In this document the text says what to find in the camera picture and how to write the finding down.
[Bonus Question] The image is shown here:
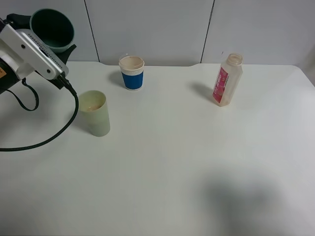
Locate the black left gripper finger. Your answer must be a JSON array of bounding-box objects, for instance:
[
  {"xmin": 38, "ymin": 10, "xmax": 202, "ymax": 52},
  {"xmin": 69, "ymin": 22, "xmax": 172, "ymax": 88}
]
[
  {"xmin": 6, "ymin": 13, "xmax": 31, "ymax": 30},
  {"xmin": 56, "ymin": 44, "xmax": 77, "ymax": 63}
]

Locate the teal plastic cup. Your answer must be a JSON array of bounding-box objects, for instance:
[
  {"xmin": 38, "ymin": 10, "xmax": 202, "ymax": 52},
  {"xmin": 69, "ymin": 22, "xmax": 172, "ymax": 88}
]
[{"xmin": 30, "ymin": 8, "xmax": 75, "ymax": 54}]

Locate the pink label drink bottle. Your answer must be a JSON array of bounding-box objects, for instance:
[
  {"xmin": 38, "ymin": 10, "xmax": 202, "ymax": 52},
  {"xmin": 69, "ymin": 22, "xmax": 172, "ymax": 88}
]
[{"xmin": 212, "ymin": 53, "xmax": 243, "ymax": 107}]

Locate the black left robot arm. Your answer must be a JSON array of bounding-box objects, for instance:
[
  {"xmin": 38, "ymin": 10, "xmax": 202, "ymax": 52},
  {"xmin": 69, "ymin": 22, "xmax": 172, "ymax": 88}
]
[{"xmin": 0, "ymin": 9, "xmax": 76, "ymax": 92}]

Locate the light green plastic cup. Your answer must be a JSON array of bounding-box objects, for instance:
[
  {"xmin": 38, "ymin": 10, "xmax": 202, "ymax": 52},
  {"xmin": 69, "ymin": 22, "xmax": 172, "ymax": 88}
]
[{"xmin": 78, "ymin": 90, "xmax": 110, "ymax": 137}]

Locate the blue sleeved paper cup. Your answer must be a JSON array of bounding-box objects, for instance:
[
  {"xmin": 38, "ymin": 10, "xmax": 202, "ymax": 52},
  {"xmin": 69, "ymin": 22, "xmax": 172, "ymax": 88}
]
[{"xmin": 119, "ymin": 54, "xmax": 145, "ymax": 91}]

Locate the braided black camera cable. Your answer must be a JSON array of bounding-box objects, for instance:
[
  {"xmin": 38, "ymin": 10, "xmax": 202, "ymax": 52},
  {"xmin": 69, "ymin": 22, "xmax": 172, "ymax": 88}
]
[{"xmin": 0, "ymin": 76, "xmax": 80, "ymax": 152}]

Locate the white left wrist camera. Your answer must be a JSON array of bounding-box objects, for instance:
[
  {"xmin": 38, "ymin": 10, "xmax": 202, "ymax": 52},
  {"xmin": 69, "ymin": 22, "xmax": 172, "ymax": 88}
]
[{"xmin": 0, "ymin": 20, "xmax": 69, "ymax": 80}]

